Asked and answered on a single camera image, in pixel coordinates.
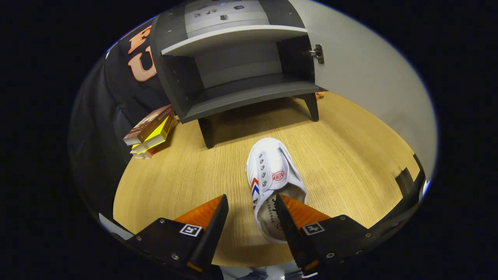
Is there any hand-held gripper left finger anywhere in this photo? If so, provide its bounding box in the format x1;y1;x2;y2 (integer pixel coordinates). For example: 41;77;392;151
126;194;229;275

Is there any black backdrop cloth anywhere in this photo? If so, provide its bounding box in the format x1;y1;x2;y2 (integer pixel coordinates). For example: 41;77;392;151
68;23;183;218

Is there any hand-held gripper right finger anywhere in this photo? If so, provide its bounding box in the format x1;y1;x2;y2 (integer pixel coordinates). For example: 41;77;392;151
274;193;391;273

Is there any dark grey shoe cabinet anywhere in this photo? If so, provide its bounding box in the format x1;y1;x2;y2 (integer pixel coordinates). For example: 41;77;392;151
150;0;325;149

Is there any thin yellow orange book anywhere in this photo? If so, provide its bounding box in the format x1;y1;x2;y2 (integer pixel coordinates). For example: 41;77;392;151
130;140;168;159

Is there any beige shoe cabinet door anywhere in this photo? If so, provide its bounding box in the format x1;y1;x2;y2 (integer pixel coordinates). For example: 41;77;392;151
290;0;437;181

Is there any brown book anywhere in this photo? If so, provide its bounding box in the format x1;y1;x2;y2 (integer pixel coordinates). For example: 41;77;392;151
123;104;174;146

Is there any white canvas shoe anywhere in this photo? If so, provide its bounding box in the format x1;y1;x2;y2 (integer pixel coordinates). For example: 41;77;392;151
245;137;308;245

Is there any silver door hinge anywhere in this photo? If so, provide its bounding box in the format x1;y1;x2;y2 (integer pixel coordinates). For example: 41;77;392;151
309;44;324;65

